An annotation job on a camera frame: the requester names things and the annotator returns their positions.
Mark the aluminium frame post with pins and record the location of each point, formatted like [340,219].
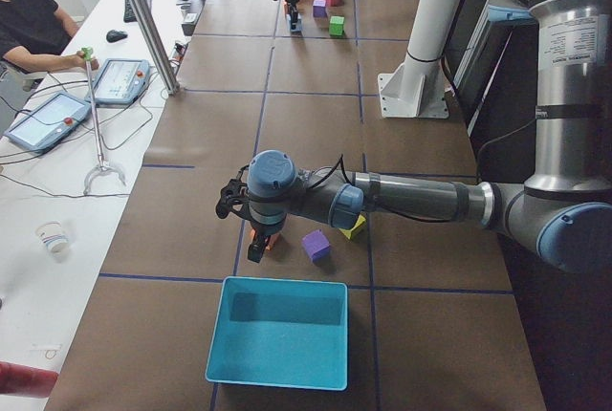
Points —
[155,46]

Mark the orange foam cube left side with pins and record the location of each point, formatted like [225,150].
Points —
[271,241]

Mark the yellow foam cube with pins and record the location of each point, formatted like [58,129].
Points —
[353,232]

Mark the green foam cube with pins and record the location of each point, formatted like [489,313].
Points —
[336,26]

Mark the teach pendant near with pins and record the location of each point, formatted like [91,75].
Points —
[48,124]

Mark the paper cup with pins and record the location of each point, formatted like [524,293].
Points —
[53,236]

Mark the teach pendant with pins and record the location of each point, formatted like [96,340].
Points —
[48,124]
[120,82]

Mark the person in black shirt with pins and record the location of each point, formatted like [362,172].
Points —
[34,35]

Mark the black computer mouse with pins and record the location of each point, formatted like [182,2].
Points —
[114,36]

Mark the teal plastic bin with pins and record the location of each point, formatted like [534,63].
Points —
[280,333]

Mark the purple foam cube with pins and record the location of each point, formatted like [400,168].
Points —
[319,8]
[316,245]

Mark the purple foam cube right side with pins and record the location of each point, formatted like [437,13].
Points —
[319,8]

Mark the teach pendant far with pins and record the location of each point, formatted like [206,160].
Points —
[120,82]

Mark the reacher grabber tool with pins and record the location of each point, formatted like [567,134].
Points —
[103,167]

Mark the purple foam cube left side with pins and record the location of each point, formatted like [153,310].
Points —
[316,245]

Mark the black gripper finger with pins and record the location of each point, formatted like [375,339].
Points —
[255,252]
[294,13]

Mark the white pole mount base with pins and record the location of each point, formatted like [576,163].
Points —
[415,90]

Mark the light blue foam cube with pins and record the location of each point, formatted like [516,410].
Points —
[294,26]

